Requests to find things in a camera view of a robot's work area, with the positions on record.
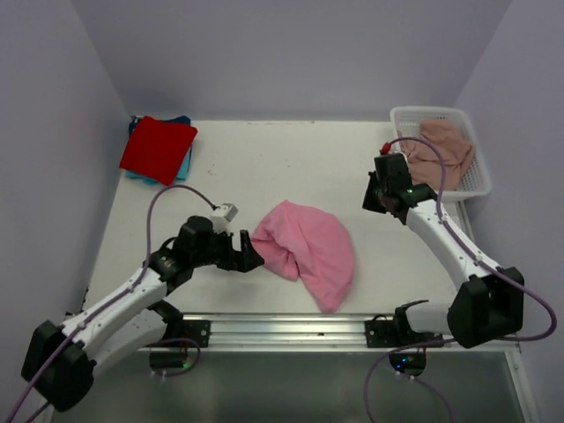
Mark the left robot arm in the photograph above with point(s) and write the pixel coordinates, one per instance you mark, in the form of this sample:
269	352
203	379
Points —
62	360

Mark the white plastic basket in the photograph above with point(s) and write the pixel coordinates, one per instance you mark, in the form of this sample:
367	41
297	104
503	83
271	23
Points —
476	181

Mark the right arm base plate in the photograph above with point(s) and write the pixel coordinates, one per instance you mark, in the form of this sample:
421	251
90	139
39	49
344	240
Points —
384	332

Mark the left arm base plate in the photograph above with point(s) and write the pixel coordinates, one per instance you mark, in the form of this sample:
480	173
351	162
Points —
196	330

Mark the teal folded t shirt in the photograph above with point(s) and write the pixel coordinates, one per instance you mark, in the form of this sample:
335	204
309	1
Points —
185	163

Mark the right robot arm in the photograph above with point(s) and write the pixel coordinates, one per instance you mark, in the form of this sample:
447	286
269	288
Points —
488	304

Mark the pink t shirt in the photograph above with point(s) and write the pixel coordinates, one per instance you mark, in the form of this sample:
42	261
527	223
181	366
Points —
302	242

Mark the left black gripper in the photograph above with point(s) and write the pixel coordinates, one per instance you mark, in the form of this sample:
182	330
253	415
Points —
241	261

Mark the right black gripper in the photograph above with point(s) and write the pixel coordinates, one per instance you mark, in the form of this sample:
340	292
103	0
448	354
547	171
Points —
369	203

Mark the aluminium mounting rail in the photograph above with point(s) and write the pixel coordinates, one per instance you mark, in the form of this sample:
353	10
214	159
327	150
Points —
229	332

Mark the red folded t shirt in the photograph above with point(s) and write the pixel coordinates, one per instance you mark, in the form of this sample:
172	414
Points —
156	147

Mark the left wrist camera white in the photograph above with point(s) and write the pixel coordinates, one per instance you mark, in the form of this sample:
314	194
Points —
222	216

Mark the beige t shirt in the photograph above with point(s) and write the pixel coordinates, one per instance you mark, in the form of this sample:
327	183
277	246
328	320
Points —
457	153

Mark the dark blue folded t shirt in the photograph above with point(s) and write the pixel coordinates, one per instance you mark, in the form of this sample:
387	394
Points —
134	121

